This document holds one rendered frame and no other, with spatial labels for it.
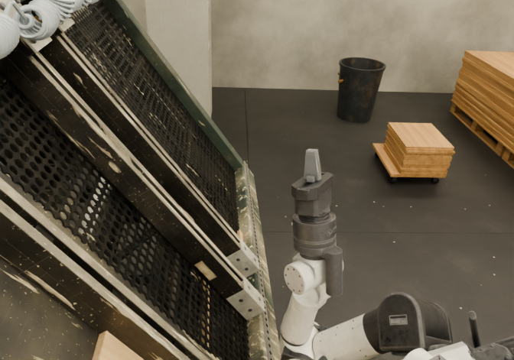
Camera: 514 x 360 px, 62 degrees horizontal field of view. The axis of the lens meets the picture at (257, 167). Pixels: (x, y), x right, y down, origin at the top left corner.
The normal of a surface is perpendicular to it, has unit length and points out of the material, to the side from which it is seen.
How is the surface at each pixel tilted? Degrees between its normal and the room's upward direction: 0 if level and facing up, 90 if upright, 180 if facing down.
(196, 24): 90
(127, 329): 90
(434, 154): 90
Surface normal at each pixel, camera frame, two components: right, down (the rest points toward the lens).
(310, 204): -0.47, 0.25
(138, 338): 0.08, 0.50
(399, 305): -0.70, -0.35
